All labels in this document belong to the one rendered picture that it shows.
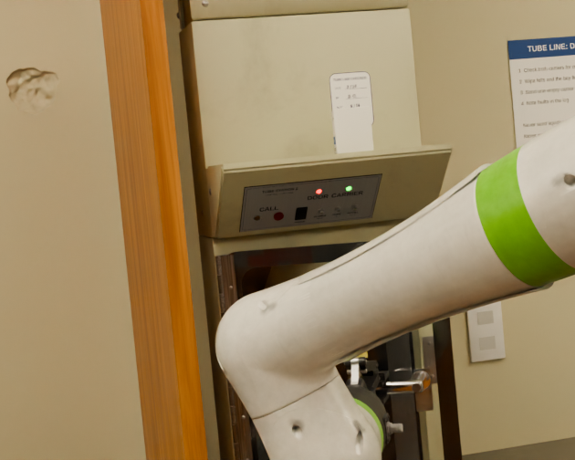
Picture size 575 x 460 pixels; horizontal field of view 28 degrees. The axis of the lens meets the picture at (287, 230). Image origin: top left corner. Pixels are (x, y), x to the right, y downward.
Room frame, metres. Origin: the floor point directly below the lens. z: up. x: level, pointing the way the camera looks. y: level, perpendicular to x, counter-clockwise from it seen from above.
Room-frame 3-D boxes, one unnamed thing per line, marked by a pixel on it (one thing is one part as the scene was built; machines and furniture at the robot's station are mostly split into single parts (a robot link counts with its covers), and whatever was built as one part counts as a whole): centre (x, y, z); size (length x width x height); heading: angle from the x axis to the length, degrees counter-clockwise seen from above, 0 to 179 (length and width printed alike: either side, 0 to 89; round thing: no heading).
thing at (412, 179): (1.57, -0.06, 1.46); 0.32 x 0.11 x 0.10; 104
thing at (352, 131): (1.58, -0.10, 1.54); 0.05 x 0.05 x 0.06; 0
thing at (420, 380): (1.50, -0.12, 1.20); 0.10 x 0.05 x 0.03; 77
